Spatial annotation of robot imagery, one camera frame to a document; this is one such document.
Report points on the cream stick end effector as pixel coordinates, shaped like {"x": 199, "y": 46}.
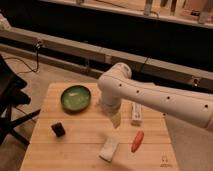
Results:
{"x": 116, "y": 120}

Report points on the black eraser block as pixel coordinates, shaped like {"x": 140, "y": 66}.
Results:
{"x": 58, "y": 129}

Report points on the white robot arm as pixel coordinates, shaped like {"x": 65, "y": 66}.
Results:
{"x": 116, "y": 84}

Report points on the white tube with label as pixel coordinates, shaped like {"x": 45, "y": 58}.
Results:
{"x": 136, "y": 114}

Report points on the white sponge block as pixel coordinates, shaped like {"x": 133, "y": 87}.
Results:
{"x": 109, "y": 148}

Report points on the orange carrot toy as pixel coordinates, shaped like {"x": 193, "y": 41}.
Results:
{"x": 137, "y": 141}

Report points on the black office chair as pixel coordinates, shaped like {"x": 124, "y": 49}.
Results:
{"x": 11, "y": 95}

